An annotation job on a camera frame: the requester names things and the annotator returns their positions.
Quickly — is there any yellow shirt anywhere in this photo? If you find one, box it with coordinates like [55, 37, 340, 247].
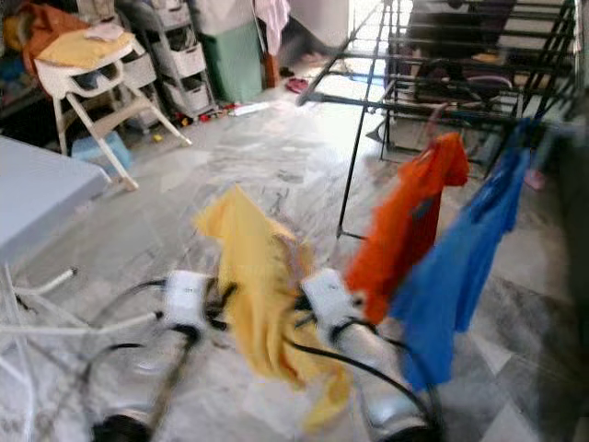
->
[193, 187, 352, 432]

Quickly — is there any orange shirt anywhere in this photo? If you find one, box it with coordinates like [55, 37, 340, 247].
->
[343, 132, 470, 325]

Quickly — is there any blue shirt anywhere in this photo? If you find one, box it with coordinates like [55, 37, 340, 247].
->
[387, 120, 539, 392]

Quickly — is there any light blue plastic box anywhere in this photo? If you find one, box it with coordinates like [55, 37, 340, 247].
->
[72, 132, 132, 171]

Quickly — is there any white paper sheet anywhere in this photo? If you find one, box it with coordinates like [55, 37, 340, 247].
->
[228, 101, 272, 118]

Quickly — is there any light blue folding table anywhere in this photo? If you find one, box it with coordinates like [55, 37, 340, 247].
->
[0, 136, 162, 442]

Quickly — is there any black drying rack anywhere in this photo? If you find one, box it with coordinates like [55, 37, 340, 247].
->
[296, 0, 589, 240]

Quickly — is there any green storage bin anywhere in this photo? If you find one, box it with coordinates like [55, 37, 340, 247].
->
[201, 20, 263, 104]

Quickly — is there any white drawer cart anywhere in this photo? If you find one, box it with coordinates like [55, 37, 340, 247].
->
[129, 0, 213, 119]

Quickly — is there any white high chair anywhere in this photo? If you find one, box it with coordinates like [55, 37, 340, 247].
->
[35, 37, 192, 192]

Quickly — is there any pink hanging cloth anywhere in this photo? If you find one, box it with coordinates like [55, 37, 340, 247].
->
[256, 0, 291, 54]

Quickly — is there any yellow cushion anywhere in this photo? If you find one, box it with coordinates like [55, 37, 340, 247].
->
[39, 29, 134, 70]

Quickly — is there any grey plastic bag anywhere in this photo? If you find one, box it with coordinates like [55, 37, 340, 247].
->
[191, 0, 257, 36]

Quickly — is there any pale pink cloth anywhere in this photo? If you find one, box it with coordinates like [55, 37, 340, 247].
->
[85, 25, 125, 42]

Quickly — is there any orange bag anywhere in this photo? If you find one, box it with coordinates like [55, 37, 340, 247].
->
[20, 3, 88, 75]

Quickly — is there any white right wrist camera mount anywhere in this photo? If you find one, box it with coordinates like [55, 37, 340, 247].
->
[302, 267, 360, 331]

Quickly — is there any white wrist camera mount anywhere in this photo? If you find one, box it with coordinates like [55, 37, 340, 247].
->
[164, 270, 211, 330]
[302, 267, 360, 331]

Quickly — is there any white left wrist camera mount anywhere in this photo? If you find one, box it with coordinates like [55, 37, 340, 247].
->
[164, 270, 211, 330]

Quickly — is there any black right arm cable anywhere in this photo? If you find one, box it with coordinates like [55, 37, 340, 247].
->
[285, 313, 438, 434]

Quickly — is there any brown wooden post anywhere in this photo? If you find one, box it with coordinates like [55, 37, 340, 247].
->
[262, 53, 277, 90]

